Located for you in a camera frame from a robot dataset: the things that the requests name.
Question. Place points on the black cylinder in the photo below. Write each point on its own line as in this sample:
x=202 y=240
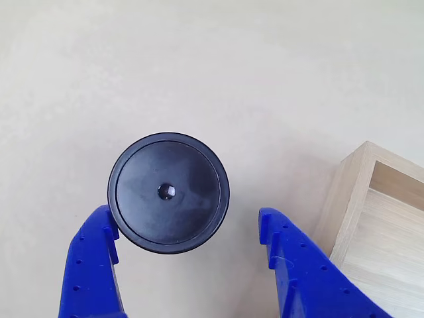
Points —
x=168 y=193

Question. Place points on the wooden box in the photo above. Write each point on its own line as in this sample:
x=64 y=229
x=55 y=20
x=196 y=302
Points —
x=381 y=225

